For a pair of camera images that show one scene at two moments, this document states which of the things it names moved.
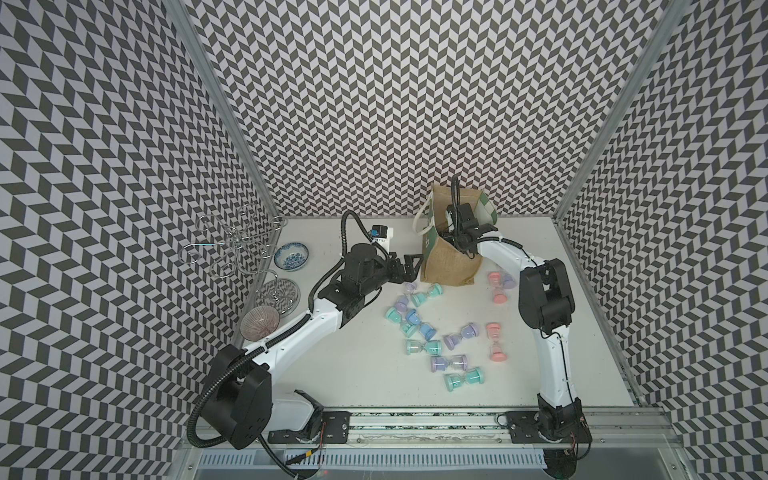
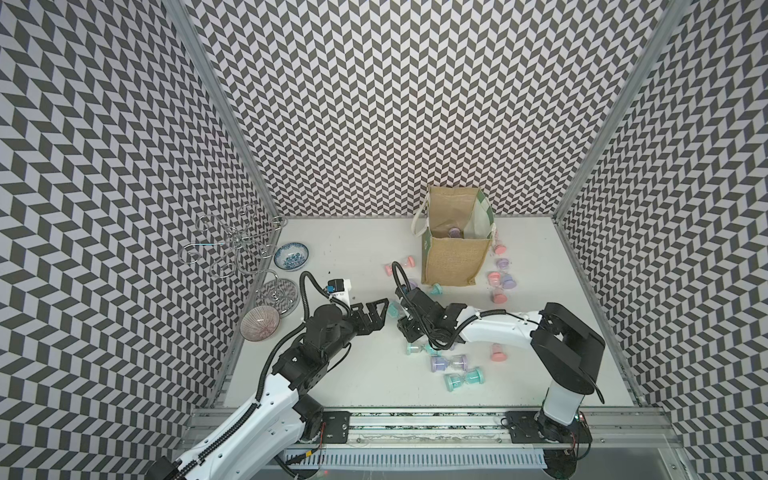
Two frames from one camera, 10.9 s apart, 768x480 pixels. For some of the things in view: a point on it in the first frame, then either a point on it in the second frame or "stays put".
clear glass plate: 280,294 stays put
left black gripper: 410,273 → 376,322
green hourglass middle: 433,347 stays put
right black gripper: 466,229 → 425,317
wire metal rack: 239,243 stays put
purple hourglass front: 458,362 stays put
